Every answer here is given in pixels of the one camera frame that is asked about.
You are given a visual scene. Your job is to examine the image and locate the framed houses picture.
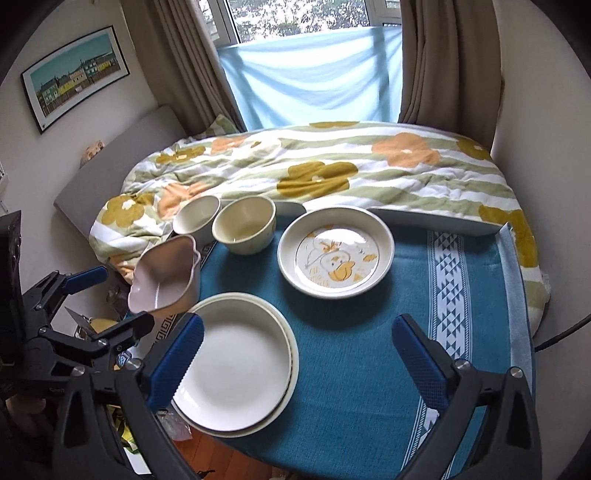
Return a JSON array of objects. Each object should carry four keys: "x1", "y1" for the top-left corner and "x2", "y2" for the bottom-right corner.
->
[{"x1": 21, "y1": 25, "x2": 130, "y2": 134}]

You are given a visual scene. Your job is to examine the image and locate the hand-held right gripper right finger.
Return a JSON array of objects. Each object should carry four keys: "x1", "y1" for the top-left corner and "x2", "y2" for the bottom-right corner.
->
[{"x1": 392, "y1": 314, "x2": 543, "y2": 480}]

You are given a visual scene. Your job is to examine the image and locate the floral pillow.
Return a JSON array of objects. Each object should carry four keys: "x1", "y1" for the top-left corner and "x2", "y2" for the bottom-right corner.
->
[{"x1": 191, "y1": 113, "x2": 238, "y2": 139}]

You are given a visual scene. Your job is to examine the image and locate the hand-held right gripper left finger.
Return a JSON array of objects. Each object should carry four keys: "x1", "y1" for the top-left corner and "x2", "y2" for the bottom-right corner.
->
[{"x1": 52, "y1": 313, "x2": 206, "y2": 480}]

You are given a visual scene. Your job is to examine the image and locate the yellowish cream bowl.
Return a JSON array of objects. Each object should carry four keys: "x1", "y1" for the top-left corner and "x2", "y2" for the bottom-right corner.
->
[{"x1": 211, "y1": 194, "x2": 278, "y2": 256}]

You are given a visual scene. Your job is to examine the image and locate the white cream bowl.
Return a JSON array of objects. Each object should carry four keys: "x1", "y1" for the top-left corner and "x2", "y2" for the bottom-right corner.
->
[{"x1": 172, "y1": 195, "x2": 222, "y2": 245}]

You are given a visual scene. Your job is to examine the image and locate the grey cushion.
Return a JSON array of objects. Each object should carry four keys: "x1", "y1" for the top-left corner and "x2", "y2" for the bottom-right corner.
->
[{"x1": 53, "y1": 105, "x2": 185, "y2": 236}]

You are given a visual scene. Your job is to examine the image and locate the yellow envelope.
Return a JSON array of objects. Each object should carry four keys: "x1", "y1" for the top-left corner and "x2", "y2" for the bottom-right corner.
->
[{"x1": 90, "y1": 316, "x2": 123, "y2": 334}]

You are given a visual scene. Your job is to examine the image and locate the small plush toy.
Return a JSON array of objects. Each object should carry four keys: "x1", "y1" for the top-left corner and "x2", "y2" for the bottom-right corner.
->
[{"x1": 81, "y1": 140, "x2": 106, "y2": 167}]

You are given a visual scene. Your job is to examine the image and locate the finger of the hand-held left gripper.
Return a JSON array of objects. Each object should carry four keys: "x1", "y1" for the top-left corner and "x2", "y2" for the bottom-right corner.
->
[
  {"x1": 28, "y1": 313, "x2": 155, "y2": 370},
  {"x1": 23, "y1": 267, "x2": 109, "y2": 319}
]

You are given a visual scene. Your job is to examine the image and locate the teal tablecloth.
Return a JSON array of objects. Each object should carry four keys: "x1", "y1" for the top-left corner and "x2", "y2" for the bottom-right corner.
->
[{"x1": 122, "y1": 226, "x2": 536, "y2": 480}]

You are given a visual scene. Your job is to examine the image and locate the window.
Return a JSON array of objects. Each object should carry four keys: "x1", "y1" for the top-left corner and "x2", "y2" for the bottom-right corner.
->
[{"x1": 203, "y1": 0, "x2": 402, "y2": 47}]

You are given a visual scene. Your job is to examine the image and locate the cream plate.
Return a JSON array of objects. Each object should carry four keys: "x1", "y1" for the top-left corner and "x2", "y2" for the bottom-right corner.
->
[{"x1": 171, "y1": 292, "x2": 300, "y2": 438}]

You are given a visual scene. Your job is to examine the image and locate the pink flower-shaped bowl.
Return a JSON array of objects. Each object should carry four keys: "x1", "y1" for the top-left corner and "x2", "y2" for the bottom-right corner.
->
[{"x1": 128, "y1": 234, "x2": 202, "y2": 319}]

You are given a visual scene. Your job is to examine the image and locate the floral striped quilt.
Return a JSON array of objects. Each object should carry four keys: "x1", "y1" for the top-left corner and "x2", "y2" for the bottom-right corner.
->
[{"x1": 89, "y1": 121, "x2": 552, "y2": 324}]

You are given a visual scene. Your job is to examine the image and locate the white tray table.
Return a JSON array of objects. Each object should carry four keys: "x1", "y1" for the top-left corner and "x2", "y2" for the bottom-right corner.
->
[{"x1": 272, "y1": 200, "x2": 509, "y2": 237}]

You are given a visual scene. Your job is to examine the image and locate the duck print plate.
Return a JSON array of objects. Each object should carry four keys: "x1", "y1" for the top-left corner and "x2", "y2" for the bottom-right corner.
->
[{"x1": 277, "y1": 207, "x2": 395, "y2": 296}]

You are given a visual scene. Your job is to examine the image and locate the light blue towel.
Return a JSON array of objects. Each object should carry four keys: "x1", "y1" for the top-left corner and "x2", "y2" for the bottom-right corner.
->
[{"x1": 496, "y1": 226, "x2": 536, "y2": 370}]

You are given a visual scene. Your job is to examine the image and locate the black cable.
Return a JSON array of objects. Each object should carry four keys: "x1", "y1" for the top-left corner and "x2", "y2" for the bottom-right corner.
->
[{"x1": 531, "y1": 311, "x2": 591, "y2": 354}]

